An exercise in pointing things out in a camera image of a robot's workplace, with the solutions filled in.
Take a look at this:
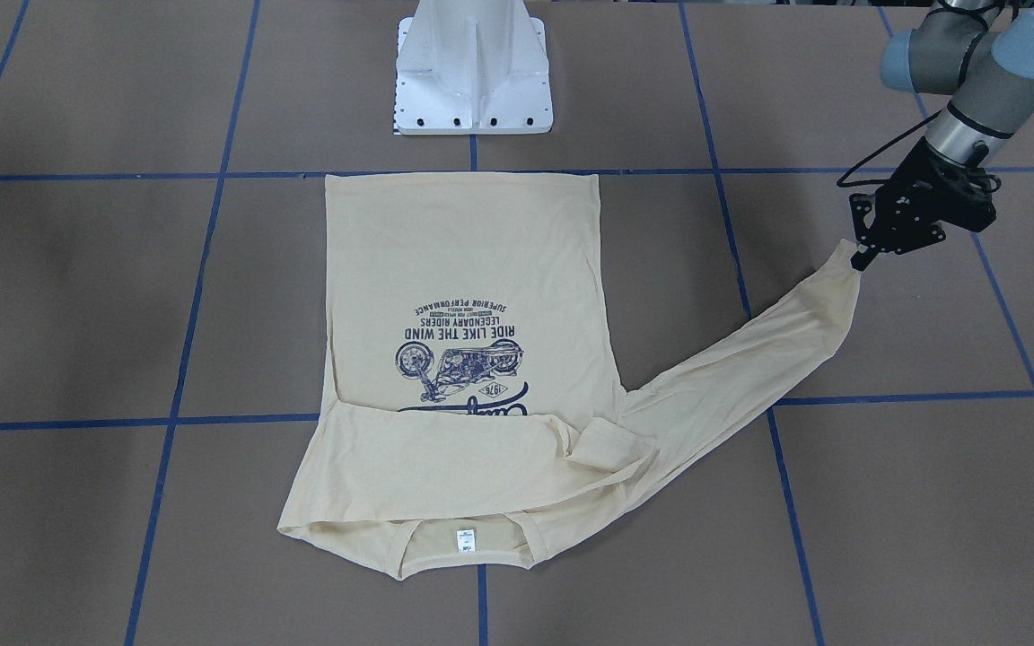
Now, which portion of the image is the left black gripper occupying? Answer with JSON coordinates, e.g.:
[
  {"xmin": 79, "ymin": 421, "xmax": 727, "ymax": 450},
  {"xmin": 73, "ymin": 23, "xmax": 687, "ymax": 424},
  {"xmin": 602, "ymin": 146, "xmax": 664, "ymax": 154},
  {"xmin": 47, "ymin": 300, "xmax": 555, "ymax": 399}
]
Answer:
[{"xmin": 849, "ymin": 139, "xmax": 998, "ymax": 273}]

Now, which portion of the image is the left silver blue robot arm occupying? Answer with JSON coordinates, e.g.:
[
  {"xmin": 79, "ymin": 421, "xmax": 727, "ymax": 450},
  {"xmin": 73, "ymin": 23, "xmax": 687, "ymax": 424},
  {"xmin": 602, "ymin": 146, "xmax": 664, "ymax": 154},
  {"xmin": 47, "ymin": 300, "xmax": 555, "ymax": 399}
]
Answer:
[{"xmin": 849, "ymin": 1, "xmax": 1034, "ymax": 271}]

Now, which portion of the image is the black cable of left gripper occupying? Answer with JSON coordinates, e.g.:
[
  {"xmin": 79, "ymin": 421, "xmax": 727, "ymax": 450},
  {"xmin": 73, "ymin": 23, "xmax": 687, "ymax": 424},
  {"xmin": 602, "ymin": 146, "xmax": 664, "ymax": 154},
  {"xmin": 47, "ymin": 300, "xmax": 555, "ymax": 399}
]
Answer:
[{"xmin": 837, "ymin": 107, "xmax": 944, "ymax": 191}]

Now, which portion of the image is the beige long-sleeve printed shirt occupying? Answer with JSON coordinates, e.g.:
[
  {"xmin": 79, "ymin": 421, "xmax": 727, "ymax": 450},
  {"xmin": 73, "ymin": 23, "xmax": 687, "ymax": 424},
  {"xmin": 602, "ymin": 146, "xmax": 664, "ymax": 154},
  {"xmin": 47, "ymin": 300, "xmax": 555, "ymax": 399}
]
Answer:
[{"xmin": 276, "ymin": 171, "xmax": 861, "ymax": 581}]

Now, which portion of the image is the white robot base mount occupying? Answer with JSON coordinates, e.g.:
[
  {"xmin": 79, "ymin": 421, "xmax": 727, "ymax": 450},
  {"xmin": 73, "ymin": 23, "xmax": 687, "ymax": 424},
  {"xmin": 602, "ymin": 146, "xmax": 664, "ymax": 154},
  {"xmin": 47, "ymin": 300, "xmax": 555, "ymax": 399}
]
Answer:
[{"xmin": 393, "ymin": 1, "xmax": 554, "ymax": 135}]

